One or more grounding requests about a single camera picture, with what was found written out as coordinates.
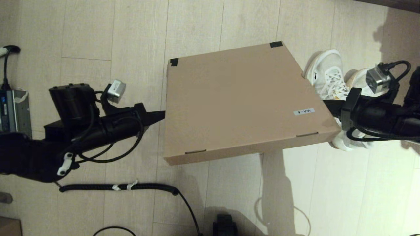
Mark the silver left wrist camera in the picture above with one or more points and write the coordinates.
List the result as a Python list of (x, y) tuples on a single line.
[(116, 91)]

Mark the white sneaker with black logo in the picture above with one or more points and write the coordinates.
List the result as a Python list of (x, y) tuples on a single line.
[(328, 72)]

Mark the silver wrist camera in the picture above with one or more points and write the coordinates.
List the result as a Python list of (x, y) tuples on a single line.
[(116, 91), (378, 79)]

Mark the white tape strip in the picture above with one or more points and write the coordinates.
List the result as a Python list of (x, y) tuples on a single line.
[(131, 185)]

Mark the dark wooden furniture edge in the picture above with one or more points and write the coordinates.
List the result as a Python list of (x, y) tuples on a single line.
[(393, 4)]

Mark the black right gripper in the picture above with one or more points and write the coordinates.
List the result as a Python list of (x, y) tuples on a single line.
[(370, 114)]

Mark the brown cardboard piece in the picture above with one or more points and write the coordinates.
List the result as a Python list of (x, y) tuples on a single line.
[(10, 227)]

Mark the brown cardboard shoe box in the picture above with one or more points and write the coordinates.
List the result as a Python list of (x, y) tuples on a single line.
[(242, 105)]

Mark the white grey sneaker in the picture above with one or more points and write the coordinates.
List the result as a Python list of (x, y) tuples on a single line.
[(344, 144)]

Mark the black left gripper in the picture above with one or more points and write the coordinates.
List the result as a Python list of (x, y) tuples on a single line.
[(124, 123)]

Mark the grey power supply box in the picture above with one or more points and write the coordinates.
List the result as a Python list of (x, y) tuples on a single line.
[(13, 111)]

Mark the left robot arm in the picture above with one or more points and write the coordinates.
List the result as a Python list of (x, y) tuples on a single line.
[(32, 154)]

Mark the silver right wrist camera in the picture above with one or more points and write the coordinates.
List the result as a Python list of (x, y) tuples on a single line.
[(378, 79)]

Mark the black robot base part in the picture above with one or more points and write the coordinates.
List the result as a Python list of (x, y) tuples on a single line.
[(224, 226)]

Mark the small grey floor object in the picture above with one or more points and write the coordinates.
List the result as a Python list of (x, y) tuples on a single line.
[(6, 198)]

